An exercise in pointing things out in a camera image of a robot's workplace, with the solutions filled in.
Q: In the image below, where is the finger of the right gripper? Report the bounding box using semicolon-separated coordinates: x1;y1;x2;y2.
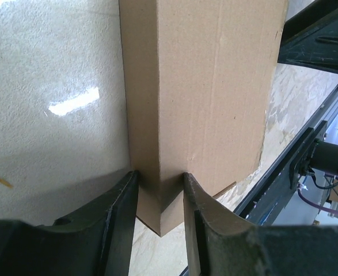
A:
278;0;338;74

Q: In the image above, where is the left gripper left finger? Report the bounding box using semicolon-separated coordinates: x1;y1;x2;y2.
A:
0;171;139;275

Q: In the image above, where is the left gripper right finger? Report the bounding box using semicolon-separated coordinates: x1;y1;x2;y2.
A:
183;172;338;275

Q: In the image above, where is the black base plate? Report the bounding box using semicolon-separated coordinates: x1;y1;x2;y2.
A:
180;82;338;276

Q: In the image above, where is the brown cardboard express box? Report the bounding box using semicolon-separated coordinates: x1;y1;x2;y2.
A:
119;1;288;236

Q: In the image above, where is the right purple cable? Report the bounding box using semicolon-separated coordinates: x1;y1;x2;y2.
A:
297;186;338;221

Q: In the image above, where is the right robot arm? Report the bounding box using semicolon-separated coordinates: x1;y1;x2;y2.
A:
278;0;338;186

